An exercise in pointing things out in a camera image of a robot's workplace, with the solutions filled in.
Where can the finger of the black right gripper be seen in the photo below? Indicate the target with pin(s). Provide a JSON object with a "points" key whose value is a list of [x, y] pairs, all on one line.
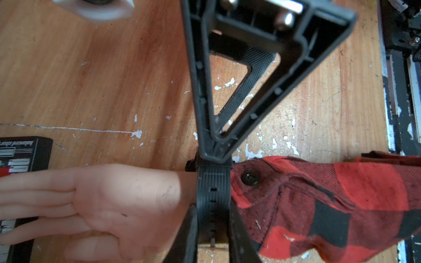
{"points": [[257, 61], [300, 33]]}

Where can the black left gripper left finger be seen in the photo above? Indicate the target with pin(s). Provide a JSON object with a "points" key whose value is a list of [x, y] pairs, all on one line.
{"points": [[184, 247]]}

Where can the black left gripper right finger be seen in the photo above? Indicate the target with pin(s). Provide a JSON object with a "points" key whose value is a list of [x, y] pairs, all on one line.
{"points": [[241, 248]]}

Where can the black wrist watch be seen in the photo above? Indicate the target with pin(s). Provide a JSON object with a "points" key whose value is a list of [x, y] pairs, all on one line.
{"points": [[213, 197]]}

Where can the mannequin hand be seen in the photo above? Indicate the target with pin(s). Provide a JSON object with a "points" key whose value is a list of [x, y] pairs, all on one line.
{"points": [[133, 212]]}

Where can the red black plaid sleeve arm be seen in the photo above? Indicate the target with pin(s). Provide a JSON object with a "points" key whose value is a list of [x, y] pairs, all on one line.
{"points": [[347, 211]]}

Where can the black charging board yellow connectors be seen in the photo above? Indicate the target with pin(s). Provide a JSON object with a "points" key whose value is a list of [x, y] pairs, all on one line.
{"points": [[22, 155]]}

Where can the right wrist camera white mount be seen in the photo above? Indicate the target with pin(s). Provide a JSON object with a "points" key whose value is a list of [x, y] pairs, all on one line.
{"points": [[99, 11]]}

